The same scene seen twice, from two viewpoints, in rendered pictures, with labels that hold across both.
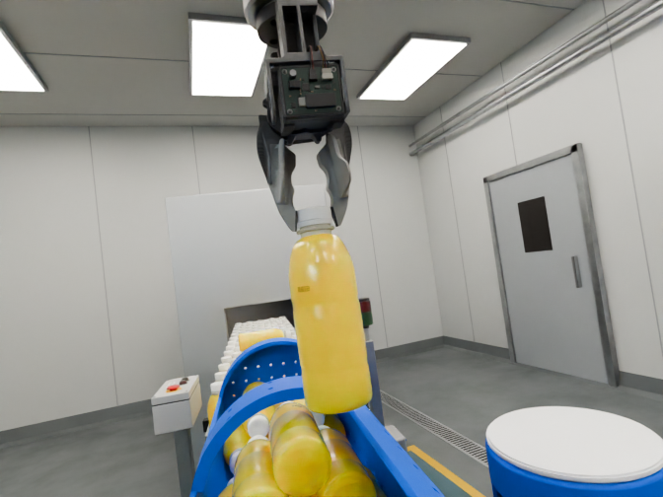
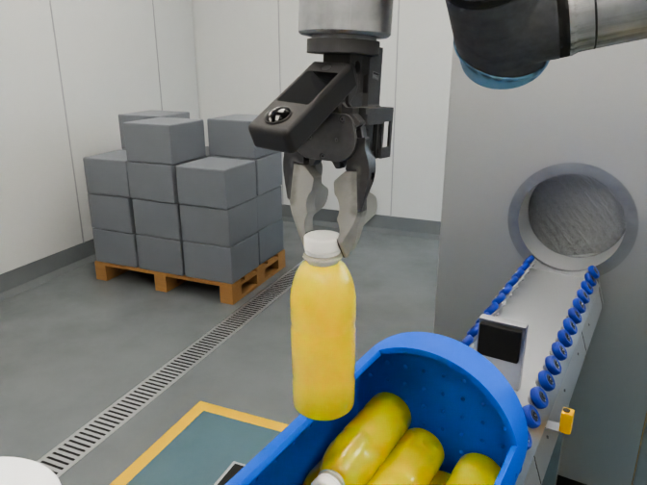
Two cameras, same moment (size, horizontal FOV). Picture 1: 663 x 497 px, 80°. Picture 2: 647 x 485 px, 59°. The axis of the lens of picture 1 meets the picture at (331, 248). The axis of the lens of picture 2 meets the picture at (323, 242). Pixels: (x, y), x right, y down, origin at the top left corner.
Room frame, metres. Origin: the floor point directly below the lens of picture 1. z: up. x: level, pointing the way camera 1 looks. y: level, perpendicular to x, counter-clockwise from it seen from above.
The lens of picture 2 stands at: (0.84, 0.40, 1.63)
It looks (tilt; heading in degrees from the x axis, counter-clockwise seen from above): 18 degrees down; 223
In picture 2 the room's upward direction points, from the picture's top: straight up
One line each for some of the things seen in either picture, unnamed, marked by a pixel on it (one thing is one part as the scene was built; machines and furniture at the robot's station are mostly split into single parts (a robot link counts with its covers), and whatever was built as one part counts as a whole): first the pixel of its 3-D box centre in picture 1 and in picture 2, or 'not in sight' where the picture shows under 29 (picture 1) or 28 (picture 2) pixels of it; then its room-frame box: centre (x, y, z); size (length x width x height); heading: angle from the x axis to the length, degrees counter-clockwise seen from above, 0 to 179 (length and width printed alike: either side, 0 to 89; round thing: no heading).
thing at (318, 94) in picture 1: (299, 75); (344, 104); (0.39, 0.01, 1.58); 0.09 x 0.08 x 0.12; 10
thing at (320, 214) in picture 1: (314, 219); (323, 244); (0.42, 0.01, 1.44); 0.04 x 0.04 x 0.02
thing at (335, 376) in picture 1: (327, 312); (323, 330); (0.42, 0.01, 1.34); 0.07 x 0.07 x 0.19
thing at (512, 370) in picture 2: not in sight; (499, 353); (-0.24, -0.08, 1.00); 0.10 x 0.04 x 0.15; 101
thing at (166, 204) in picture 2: not in sight; (188, 198); (-1.53, -3.17, 0.59); 1.20 x 0.80 x 1.19; 110
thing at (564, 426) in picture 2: not in sight; (552, 416); (-0.22, 0.06, 0.92); 0.08 x 0.03 x 0.05; 101
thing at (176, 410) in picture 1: (179, 401); not in sight; (1.21, 0.51, 1.05); 0.20 x 0.10 x 0.10; 11
